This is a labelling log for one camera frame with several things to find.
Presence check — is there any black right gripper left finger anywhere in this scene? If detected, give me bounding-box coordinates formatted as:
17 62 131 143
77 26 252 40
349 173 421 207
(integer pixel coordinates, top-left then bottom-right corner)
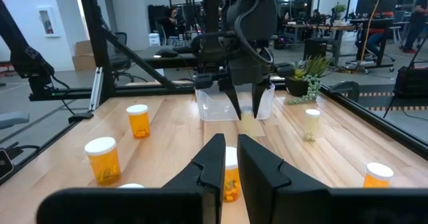
35 132 227 224

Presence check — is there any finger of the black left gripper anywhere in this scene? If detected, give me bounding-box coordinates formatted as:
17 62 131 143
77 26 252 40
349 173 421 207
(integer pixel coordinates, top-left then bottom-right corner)
219 78 242 120
251 78 271 118

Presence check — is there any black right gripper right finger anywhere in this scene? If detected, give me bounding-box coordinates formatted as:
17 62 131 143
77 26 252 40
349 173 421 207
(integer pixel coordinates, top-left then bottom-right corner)
236 133 428 224

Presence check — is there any small clear pill bottle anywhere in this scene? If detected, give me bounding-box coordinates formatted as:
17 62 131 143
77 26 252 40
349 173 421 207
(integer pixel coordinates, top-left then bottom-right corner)
303 108 322 142

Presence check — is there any clear plastic bin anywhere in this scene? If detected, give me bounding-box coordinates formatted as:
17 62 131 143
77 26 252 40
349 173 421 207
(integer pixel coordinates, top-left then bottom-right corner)
195 82 276 122

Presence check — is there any succulent plant in black pot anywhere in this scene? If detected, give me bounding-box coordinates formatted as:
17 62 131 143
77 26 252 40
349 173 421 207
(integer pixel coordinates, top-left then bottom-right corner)
284 55 332 106

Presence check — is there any black computer case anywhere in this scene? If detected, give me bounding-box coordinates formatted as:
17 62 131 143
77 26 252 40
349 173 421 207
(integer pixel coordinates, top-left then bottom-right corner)
303 38 327 60

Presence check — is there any dark desk top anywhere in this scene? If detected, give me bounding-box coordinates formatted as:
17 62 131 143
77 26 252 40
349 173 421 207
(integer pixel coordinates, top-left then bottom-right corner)
133 45 201 70

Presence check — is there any black computer mouse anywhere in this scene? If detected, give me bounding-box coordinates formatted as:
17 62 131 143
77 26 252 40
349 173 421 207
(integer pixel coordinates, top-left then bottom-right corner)
155 47 179 58

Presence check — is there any wooden desk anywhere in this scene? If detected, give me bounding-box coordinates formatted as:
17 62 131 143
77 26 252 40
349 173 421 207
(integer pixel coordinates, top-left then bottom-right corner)
284 23 356 56

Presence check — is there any dark grey chair back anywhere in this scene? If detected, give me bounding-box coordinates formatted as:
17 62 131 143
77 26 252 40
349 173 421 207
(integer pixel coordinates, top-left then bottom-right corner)
329 80 360 103

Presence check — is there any person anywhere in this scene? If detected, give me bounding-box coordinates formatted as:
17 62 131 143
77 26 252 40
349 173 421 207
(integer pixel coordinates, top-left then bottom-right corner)
356 11 395 60
162 7 183 39
403 0 428 54

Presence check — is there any green potted plant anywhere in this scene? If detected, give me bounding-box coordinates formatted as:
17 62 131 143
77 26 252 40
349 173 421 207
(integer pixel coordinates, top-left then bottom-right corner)
332 2 347 21

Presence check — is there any black office chair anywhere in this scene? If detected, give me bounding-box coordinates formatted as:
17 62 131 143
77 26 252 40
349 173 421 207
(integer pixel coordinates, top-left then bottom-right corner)
106 31 135 84

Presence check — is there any black mat with orange stripes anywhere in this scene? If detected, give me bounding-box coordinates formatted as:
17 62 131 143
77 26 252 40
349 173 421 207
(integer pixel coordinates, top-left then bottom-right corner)
359 90 396 112

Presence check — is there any silver light bar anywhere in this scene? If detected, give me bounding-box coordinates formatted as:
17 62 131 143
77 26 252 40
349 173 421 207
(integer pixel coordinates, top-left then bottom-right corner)
88 66 104 111

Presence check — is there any cardboard box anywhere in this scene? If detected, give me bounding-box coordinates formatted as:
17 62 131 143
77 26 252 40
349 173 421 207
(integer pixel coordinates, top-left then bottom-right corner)
75 39 94 56
72 54 98 72

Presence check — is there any black box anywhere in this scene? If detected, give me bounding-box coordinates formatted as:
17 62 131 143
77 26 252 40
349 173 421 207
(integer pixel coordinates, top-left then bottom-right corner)
393 66 428 98

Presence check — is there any black monitor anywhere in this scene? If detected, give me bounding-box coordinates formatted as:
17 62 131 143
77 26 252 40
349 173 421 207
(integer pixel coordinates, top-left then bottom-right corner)
354 0 402 16

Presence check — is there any white fire extinguisher cabinet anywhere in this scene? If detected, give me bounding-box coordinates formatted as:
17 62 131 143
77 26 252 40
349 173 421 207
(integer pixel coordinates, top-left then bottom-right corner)
36 5 61 38

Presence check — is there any grey padded armrest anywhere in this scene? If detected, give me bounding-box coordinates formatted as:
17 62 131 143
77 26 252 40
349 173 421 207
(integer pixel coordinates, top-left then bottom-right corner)
0 112 30 130

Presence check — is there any black angled strut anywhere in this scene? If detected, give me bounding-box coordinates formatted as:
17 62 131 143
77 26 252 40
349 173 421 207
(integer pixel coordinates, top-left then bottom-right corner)
0 0 56 96

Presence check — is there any yellow hanging cable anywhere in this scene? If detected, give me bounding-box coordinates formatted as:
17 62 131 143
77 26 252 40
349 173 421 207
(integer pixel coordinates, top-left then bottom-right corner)
359 0 381 65

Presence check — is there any black thin cable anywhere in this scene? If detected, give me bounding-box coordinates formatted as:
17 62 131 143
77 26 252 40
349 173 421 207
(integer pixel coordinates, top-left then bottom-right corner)
49 75 77 115

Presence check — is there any black table-edge camera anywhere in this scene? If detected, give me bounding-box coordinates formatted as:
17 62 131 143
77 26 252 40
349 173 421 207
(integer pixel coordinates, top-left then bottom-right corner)
0 148 14 180

